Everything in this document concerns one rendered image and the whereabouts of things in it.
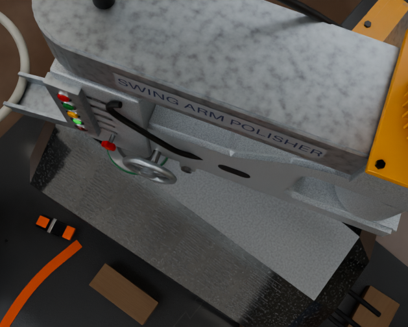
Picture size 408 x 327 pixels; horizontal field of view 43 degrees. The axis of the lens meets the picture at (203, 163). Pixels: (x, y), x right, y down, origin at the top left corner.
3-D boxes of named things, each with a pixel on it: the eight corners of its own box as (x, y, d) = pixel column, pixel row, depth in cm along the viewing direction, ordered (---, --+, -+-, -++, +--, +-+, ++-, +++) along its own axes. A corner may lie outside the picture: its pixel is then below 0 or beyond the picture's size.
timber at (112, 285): (93, 285, 244) (88, 284, 233) (108, 264, 247) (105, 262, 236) (144, 324, 241) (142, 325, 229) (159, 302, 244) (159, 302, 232)
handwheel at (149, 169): (187, 158, 145) (189, 143, 130) (174, 191, 142) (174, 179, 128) (137, 139, 146) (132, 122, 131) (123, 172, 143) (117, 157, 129)
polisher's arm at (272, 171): (388, 178, 153) (482, 123, 106) (368, 252, 147) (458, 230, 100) (154, 93, 156) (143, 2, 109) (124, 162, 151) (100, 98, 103)
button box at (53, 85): (102, 128, 135) (83, 84, 108) (98, 137, 134) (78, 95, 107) (74, 117, 135) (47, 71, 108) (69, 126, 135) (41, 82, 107)
